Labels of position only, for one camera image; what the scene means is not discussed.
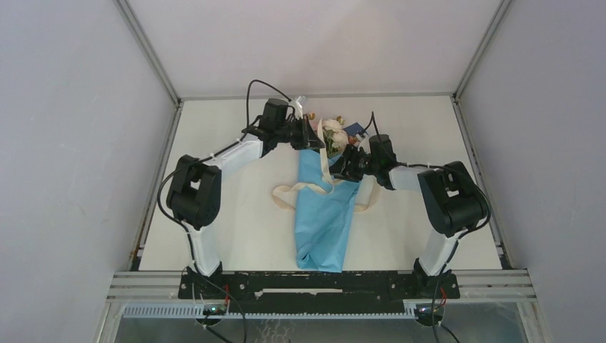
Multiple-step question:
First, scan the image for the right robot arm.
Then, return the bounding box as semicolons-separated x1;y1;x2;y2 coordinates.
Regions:
329;134;492;297

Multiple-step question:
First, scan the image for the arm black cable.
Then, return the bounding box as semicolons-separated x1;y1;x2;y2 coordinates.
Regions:
156;79;294;285
362;111;493;343

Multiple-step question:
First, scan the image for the cream lace ribbon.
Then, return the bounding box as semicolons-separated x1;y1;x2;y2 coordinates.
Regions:
272;119;363;211

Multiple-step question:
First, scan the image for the white slotted cable duct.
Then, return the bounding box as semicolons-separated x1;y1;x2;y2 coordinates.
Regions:
123;304;417;319

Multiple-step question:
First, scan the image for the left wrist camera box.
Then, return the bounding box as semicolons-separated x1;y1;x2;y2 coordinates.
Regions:
289;96;307;119

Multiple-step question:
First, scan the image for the cream white fake rose stem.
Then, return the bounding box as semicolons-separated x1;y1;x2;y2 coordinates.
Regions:
322;116;349;158

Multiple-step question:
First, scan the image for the blue wrapping paper sheet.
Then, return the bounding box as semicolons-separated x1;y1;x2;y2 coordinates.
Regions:
294;154;360;273

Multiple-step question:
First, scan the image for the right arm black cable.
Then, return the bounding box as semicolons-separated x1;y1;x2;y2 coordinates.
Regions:
362;111;493;343

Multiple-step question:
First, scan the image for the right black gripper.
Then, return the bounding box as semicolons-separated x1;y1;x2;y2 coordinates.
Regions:
324;143;379;182

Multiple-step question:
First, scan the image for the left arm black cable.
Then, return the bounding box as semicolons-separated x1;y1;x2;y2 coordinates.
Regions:
156;79;294;285

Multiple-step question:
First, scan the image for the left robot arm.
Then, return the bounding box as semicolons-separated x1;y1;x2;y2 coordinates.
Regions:
160;96;324;298

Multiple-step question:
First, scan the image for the aluminium front frame rail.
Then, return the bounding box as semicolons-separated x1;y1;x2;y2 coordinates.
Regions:
106;270;537;303

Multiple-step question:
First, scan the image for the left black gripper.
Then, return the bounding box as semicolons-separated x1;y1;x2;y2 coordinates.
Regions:
276;115;324;151

